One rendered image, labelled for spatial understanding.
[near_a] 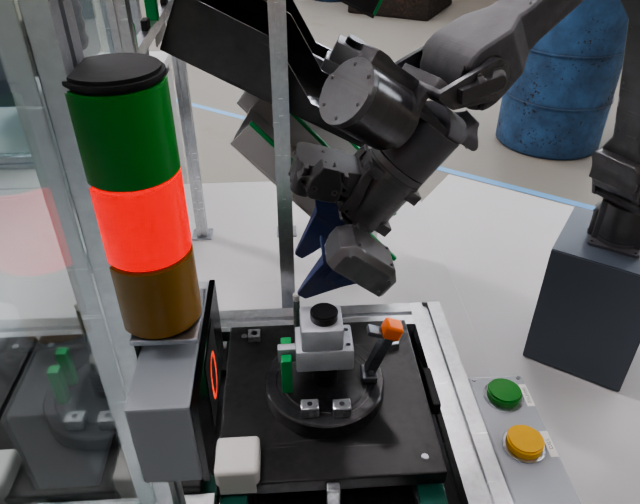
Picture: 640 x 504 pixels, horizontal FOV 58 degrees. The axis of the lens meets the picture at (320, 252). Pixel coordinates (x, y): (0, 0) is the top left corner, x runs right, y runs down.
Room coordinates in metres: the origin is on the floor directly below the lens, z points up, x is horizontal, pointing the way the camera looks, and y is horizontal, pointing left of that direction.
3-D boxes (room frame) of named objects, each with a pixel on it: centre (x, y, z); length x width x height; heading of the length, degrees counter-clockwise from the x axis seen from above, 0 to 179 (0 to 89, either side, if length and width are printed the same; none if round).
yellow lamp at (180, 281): (0.28, 0.10, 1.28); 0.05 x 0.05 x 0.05
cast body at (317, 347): (0.48, 0.01, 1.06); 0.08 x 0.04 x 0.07; 94
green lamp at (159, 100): (0.28, 0.10, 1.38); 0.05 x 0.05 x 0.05
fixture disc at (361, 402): (0.48, -0.01, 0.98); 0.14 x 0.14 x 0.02
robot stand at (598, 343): (0.67, -0.41, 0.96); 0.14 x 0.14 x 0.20; 58
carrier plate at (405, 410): (0.48, -0.01, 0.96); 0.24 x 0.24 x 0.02; 4
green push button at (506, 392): (0.48, -0.22, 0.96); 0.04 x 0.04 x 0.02
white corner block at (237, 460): (0.37, 0.09, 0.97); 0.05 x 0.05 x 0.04; 4
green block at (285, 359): (0.46, 0.04, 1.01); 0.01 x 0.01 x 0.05; 4
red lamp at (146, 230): (0.28, 0.10, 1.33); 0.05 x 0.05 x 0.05
